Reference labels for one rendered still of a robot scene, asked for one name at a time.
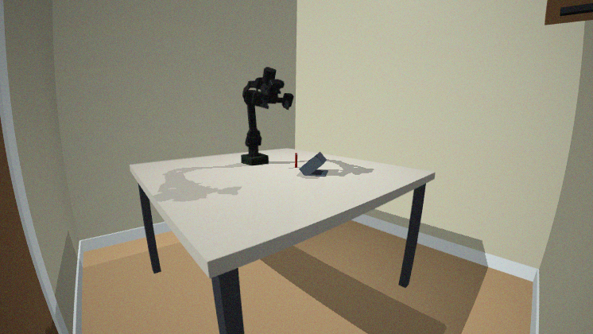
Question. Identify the blue-grey sloped panel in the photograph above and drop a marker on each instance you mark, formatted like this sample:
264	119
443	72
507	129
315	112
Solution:
310	168

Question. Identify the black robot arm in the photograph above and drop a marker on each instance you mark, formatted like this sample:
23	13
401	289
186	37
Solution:
253	139

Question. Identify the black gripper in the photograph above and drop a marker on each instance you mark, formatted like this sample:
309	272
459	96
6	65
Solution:
262	99

